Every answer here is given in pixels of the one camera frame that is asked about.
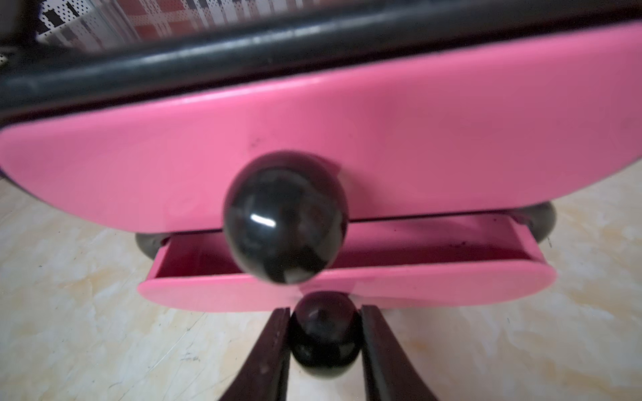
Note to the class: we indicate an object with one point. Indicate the black drawer cabinet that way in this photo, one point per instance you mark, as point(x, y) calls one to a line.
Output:
point(43, 82)

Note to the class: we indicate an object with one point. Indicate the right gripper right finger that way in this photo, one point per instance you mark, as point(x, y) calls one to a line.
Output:
point(388, 373)

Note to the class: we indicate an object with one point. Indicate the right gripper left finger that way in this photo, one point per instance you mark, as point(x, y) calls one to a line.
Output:
point(265, 373)

